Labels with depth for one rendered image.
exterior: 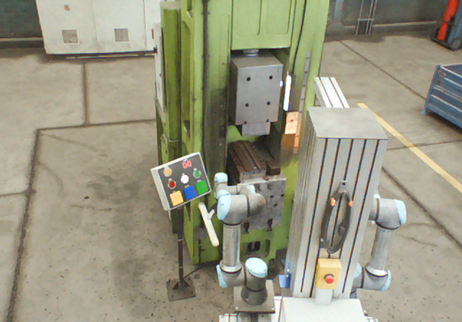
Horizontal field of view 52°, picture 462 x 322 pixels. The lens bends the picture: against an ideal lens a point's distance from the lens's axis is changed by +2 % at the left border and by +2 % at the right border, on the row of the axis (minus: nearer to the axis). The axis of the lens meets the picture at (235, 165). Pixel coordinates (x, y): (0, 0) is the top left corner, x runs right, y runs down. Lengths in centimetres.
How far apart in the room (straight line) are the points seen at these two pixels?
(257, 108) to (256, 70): 27
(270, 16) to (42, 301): 262
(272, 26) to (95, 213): 251
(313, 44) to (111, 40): 545
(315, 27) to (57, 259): 273
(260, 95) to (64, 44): 562
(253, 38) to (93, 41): 545
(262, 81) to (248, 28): 34
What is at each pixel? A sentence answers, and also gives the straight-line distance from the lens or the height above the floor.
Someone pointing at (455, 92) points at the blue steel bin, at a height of 48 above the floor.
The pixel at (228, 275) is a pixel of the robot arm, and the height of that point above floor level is 103.
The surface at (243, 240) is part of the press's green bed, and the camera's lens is 364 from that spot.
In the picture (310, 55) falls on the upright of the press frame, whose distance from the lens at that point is 325.
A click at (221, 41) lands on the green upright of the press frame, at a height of 189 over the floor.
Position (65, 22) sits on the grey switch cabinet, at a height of 60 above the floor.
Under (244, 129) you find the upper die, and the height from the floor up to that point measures 132.
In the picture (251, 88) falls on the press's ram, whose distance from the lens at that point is 301.
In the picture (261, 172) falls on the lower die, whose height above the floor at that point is 95.
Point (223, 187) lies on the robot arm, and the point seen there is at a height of 127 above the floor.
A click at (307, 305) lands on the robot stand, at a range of 210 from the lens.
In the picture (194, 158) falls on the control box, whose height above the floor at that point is 118.
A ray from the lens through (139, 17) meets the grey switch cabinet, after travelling 820.
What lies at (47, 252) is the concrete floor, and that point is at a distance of 430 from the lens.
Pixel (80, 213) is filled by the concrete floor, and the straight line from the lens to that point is 463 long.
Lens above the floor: 279
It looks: 32 degrees down
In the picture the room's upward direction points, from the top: 3 degrees clockwise
